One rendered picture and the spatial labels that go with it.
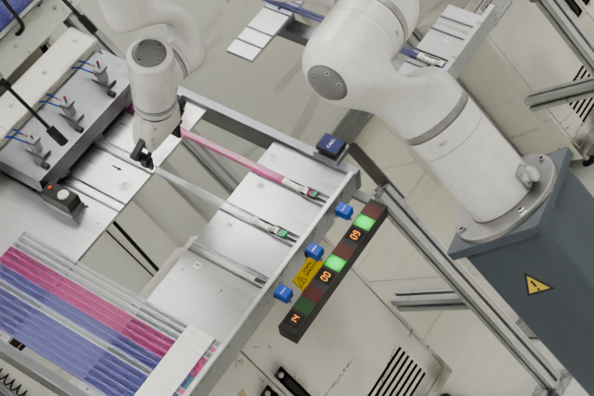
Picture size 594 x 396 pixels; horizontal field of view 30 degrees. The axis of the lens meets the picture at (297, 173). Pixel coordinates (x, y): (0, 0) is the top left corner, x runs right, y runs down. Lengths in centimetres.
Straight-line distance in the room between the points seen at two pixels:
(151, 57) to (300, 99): 265
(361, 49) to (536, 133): 165
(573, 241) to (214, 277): 75
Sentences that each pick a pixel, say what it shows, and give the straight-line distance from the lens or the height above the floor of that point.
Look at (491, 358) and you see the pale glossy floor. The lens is 284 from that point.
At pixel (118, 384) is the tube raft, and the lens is 208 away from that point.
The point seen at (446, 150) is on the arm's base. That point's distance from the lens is 167.
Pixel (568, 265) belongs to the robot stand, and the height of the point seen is 60.
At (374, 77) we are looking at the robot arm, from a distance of 157.
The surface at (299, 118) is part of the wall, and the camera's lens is 455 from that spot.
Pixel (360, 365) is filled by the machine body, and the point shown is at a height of 29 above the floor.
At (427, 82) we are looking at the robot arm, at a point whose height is 96.
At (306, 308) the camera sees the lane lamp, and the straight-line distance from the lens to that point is 211.
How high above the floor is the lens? 148
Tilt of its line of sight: 18 degrees down
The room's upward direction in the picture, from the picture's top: 43 degrees counter-clockwise
